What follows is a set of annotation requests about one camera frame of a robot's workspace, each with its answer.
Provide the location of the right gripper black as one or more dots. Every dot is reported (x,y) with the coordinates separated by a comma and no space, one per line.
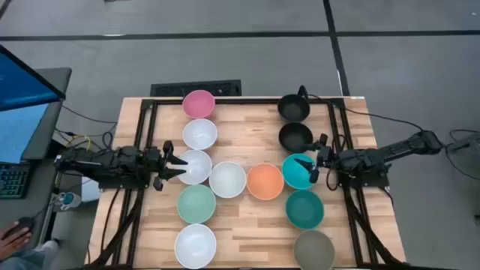
(324,155)

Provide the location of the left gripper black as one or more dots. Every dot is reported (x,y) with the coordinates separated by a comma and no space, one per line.
(155,163)

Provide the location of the black plastic bowl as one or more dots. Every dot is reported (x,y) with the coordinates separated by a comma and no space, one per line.
(293,108)
(294,137)

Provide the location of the white plastic bowl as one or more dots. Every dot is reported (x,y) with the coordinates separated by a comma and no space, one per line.
(195,246)
(200,134)
(198,168)
(227,180)

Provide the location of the bright cyan plastic bowl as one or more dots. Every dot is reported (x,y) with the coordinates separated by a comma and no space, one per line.
(294,176)

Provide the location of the mint green plastic bowl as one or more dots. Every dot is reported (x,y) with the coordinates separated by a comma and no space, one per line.
(196,204)

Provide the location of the dark teal plastic bowl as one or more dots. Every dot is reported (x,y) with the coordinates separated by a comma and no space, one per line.
(304,209)

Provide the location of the pink plastic bowl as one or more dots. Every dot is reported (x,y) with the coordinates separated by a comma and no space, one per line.
(198,105)

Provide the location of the taupe plastic bowl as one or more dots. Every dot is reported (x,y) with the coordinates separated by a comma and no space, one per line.
(314,250)

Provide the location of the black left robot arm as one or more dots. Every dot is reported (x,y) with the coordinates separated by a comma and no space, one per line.
(112,161)

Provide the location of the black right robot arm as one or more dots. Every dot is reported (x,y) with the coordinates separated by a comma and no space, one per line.
(375,155)

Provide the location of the orange plastic bowl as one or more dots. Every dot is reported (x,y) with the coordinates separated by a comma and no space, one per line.
(265,182)

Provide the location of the small white teal cylinder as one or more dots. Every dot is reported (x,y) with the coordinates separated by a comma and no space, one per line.
(69,199)

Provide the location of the grey desk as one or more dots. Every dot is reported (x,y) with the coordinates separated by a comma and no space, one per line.
(41,176)

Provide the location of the light blue screen monitor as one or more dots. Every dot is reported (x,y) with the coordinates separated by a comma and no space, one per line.
(18,131)

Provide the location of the black computer mouse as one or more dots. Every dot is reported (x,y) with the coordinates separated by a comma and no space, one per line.
(24,223)

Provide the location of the black keyboard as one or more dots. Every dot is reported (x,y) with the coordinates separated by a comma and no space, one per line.
(13,180)

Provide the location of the person's leg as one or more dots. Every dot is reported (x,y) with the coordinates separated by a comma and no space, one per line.
(33,258)

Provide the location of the person's hand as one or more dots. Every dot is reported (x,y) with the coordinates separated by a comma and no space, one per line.
(13,243)

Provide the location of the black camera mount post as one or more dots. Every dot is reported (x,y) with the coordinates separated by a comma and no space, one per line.
(302,92)

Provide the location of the black metal rig frame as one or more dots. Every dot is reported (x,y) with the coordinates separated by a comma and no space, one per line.
(247,101)

